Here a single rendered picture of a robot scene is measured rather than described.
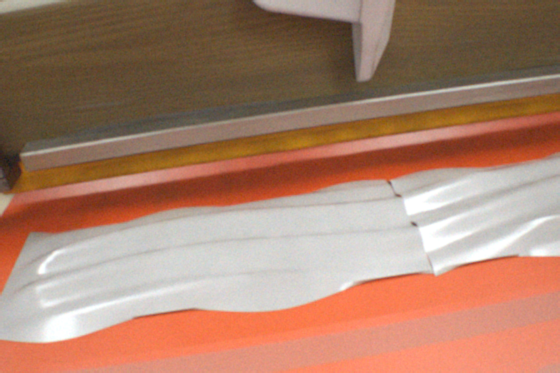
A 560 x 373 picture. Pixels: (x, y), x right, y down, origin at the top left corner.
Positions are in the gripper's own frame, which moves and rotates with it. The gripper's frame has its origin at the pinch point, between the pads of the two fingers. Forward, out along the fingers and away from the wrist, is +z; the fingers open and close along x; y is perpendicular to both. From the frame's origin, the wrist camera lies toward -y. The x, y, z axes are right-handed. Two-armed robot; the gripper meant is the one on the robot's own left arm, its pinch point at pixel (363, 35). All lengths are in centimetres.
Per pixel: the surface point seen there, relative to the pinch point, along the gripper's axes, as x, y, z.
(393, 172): 2.9, -0.6, 6.3
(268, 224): 6.2, 6.0, 5.8
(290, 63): 1.2, 3.9, 0.5
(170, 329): 11.1, 10.2, 6.4
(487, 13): 1.2, -5.9, -0.8
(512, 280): 11.5, -2.7, 6.3
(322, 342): 12.8, 4.8, 6.3
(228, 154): 0.2, 7.5, 5.3
